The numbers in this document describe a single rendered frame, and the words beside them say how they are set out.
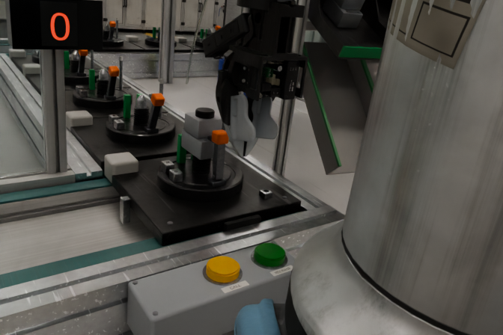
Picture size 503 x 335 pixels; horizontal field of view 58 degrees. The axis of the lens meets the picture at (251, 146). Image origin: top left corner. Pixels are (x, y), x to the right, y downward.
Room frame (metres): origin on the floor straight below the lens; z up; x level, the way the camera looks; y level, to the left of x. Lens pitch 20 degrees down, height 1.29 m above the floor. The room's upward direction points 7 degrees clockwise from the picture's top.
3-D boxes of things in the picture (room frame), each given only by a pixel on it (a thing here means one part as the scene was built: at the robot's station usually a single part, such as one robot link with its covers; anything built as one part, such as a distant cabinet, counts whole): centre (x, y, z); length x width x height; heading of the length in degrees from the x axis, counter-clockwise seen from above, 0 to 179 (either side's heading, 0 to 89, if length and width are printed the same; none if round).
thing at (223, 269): (0.46, 0.02, 0.96); 0.04 x 0.04 x 0.02
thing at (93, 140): (0.89, 0.23, 1.01); 0.24 x 0.24 x 0.13; 37
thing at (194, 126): (0.69, 0.08, 1.06); 0.08 x 0.04 x 0.07; 38
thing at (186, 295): (0.46, 0.02, 0.93); 0.21 x 0.07 x 0.06; 127
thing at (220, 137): (0.65, 0.05, 1.04); 0.04 x 0.02 x 0.08; 37
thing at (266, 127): (0.59, -0.01, 1.11); 0.06 x 0.03 x 0.09; 37
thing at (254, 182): (0.68, 0.08, 0.96); 0.24 x 0.24 x 0.02; 37
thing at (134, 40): (2.07, 0.46, 1.01); 0.24 x 0.24 x 0.13; 37
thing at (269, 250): (0.50, -0.04, 0.96); 0.04 x 0.04 x 0.02
